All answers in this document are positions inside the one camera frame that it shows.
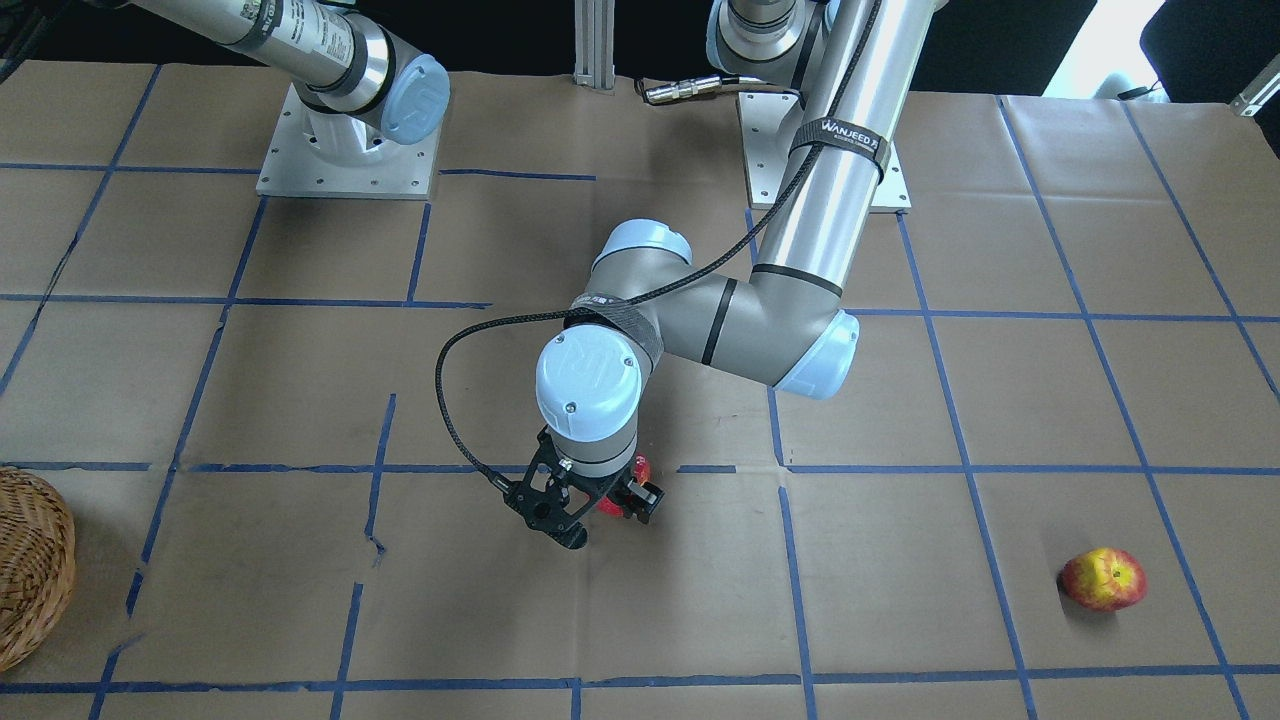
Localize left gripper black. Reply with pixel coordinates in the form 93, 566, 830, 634
504, 428, 666, 550

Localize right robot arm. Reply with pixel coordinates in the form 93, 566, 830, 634
137, 1, 451, 145

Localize red yellow apple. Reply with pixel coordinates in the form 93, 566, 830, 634
1057, 547, 1148, 612

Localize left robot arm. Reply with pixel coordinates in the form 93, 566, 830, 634
502, 1, 940, 550

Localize aluminium frame post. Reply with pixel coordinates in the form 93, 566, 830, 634
572, 0, 616, 94

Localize brown paper table cover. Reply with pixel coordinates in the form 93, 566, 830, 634
1, 61, 1279, 719

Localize wicker basket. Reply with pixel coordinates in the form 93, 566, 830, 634
1, 466, 76, 671

